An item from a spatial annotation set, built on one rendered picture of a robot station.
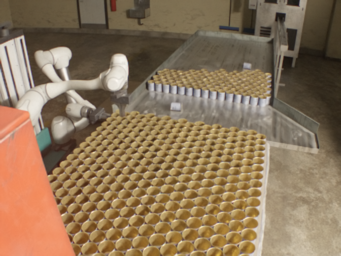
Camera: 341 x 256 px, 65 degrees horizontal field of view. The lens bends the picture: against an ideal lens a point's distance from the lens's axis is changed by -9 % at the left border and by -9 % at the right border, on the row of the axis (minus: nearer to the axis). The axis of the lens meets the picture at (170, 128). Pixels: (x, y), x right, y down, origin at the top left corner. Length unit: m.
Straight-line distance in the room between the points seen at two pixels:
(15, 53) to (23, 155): 2.06
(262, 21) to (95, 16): 5.31
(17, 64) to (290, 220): 2.81
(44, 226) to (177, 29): 8.50
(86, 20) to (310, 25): 6.76
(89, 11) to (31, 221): 9.60
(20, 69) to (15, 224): 2.10
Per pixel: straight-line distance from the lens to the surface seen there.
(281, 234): 2.93
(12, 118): 0.32
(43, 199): 0.37
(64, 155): 2.62
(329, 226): 3.19
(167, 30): 8.88
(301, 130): 2.32
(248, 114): 2.38
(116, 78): 1.53
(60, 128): 2.56
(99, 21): 9.74
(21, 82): 2.43
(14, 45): 2.35
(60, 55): 2.57
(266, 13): 6.83
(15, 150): 0.32
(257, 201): 1.46
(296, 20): 6.88
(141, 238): 1.25
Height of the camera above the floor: 2.20
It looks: 32 degrees down
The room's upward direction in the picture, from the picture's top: straight up
